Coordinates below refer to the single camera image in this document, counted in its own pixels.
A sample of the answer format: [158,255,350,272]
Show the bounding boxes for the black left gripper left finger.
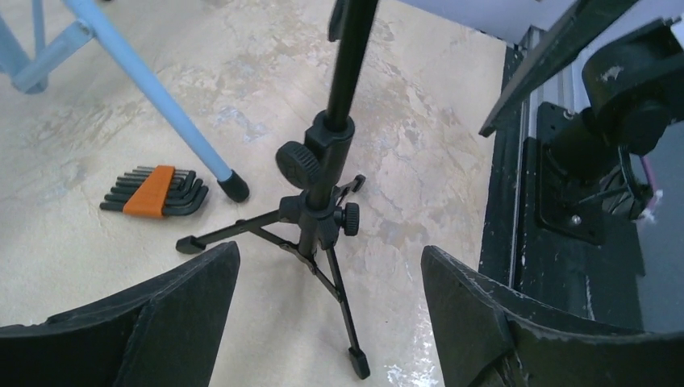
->
[1,242,240,386]

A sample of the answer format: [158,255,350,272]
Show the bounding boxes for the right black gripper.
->
[479,0,683,245]

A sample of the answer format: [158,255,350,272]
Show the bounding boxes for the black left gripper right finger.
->
[420,245,683,386]

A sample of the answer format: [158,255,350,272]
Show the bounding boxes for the black tripod microphone stand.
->
[175,1,378,380]

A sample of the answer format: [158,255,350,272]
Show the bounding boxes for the light blue music stand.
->
[1,1,250,202]

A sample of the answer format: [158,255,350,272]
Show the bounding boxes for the orange black hex key set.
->
[99,165,209,218]

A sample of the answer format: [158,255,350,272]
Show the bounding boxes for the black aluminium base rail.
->
[477,27,650,332]

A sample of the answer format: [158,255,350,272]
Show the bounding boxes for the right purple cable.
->
[638,155,664,223]

